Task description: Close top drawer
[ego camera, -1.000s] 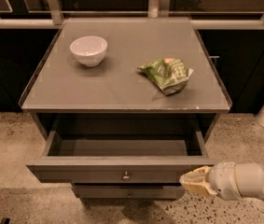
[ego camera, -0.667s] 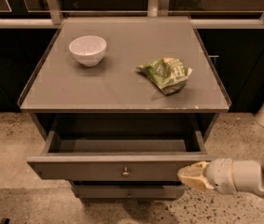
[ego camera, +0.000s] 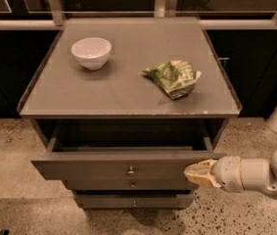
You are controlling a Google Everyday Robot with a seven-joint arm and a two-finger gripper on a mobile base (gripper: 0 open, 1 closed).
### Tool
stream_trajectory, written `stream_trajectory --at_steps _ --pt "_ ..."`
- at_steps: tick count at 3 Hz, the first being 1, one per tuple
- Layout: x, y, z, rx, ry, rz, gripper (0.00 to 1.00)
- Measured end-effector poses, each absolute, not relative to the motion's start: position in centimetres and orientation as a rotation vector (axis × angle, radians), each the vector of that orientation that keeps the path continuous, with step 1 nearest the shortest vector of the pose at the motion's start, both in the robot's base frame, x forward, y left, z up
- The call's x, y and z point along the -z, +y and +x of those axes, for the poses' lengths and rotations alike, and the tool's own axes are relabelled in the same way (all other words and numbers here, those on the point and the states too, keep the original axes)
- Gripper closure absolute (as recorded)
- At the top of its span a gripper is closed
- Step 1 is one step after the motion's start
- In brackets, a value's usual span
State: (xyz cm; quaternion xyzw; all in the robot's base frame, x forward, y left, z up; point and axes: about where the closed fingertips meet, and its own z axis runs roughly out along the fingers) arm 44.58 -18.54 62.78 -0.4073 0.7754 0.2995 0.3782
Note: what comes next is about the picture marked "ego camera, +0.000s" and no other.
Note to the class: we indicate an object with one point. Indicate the metal window railing frame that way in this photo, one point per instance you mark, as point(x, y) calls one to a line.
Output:
point(224, 14)

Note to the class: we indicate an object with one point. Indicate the grey drawer cabinet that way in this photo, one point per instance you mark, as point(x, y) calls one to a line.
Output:
point(62, 89)

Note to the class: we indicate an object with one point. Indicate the white ceramic bowl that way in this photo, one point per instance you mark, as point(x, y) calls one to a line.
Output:
point(92, 53)

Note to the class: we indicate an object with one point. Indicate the grey middle drawer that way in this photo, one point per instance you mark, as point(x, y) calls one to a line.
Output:
point(131, 184)

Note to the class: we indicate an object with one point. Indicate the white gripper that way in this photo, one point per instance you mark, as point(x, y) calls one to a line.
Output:
point(227, 174)

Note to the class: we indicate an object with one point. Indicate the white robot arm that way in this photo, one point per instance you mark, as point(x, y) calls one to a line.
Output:
point(259, 175)

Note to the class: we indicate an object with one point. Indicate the grey bottom drawer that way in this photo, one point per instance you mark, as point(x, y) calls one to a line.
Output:
point(145, 199)

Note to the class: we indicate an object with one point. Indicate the green crumpled snack bag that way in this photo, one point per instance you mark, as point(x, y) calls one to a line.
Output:
point(176, 78)

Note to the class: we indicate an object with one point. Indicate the metal top drawer knob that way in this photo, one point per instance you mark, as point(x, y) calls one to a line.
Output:
point(131, 171)

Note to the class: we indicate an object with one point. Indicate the grey top drawer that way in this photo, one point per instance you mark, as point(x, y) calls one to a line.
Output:
point(101, 149)

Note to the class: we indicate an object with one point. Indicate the grey drawer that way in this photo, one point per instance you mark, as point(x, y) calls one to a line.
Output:
point(145, 199)
point(131, 184)
point(101, 149)

